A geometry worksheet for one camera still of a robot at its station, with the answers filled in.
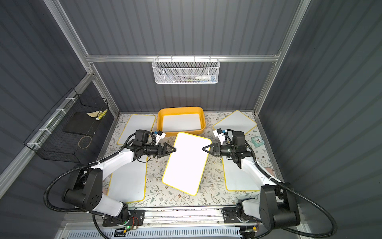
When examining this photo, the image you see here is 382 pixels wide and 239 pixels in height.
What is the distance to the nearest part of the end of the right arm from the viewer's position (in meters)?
0.64

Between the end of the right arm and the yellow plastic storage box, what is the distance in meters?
0.37

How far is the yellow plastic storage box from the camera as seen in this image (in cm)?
114
